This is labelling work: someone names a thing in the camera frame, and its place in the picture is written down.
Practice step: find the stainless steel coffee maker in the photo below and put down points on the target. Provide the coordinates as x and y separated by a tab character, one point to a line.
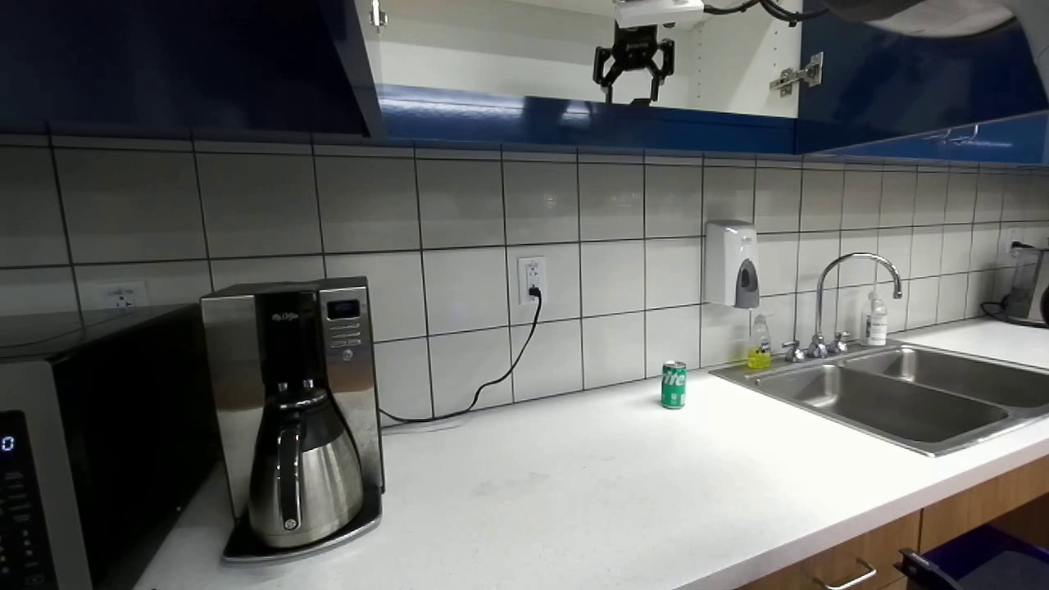
350	371

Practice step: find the white wall soap dispenser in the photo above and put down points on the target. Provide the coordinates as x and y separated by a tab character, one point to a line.
722	267

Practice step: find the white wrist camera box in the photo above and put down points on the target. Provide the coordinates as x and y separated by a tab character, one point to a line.
659	10

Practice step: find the yellow dish soap bottle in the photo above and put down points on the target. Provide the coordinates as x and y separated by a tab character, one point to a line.
758	350

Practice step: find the stainless steel double sink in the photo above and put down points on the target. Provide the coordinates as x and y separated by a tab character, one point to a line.
905	398

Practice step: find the black countertop appliance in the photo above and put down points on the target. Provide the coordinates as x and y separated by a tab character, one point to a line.
1027	286

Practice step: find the dark blue bin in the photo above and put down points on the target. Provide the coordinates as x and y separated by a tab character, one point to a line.
977	559

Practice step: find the black and silver microwave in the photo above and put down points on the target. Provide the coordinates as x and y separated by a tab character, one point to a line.
98	459

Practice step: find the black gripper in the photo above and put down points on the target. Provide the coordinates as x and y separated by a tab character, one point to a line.
637	46

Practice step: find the metal cabinet hinge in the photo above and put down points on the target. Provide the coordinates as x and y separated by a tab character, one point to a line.
802	76
378	13

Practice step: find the small white pump bottle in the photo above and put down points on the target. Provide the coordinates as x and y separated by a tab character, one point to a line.
877	324

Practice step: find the wooden lower cabinet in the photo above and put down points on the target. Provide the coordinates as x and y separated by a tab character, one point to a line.
960	511

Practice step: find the blue cabinet door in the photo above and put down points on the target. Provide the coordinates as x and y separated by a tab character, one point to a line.
928	94
175	68

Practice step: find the chrome kitchen faucet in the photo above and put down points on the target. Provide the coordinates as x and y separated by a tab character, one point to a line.
821	295

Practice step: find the stainless steel coffee carafe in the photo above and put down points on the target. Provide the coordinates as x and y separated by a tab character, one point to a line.
307	481

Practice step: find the white wall outlet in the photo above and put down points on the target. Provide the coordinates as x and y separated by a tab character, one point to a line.
532	272
121	295

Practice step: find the green soda can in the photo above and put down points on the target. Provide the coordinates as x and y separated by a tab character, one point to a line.
674	383

